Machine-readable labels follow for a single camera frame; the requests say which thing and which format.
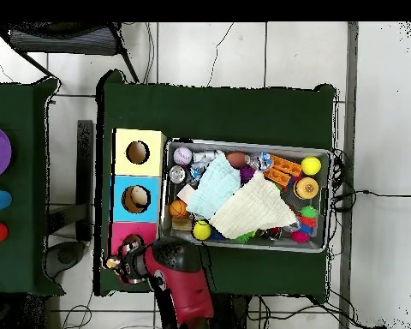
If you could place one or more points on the toy burger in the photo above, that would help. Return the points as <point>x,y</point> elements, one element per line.
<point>306,187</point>

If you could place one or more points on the orange plastic toy tray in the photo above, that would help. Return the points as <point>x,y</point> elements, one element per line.
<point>286,166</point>

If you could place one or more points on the plain yellow ball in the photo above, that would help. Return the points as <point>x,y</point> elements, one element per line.
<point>311,166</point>

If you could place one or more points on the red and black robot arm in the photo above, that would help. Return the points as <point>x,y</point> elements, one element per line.
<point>188,288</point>

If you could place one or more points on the yellow smiley ball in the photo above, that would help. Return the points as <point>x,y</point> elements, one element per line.
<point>202,230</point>

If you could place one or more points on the white baseball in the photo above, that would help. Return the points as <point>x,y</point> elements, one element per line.
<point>182,156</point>

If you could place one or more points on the silver mesh bin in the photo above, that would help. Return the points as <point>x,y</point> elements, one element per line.
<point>277,245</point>

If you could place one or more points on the wooden box with three holes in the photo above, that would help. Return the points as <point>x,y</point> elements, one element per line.
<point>137,212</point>

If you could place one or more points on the crushed bottle with blue label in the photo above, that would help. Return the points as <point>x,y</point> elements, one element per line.
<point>258,161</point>

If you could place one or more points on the grey rounded floor base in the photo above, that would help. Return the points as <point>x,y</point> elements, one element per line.
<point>65,257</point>

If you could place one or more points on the grey mesh chair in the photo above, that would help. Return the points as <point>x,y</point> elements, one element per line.
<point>65,39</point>

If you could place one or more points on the cream waffle cloth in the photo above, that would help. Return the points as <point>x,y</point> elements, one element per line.
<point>253,209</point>

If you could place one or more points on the small orange basketball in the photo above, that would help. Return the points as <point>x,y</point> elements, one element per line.
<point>178,209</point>

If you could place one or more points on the mint green waffle cloth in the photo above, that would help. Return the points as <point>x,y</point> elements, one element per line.
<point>212,188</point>

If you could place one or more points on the black speckled bar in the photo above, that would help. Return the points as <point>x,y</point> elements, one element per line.
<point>85,171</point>

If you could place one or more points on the dark green table cloth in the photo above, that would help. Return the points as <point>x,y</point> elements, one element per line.
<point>209,113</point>
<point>20,102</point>

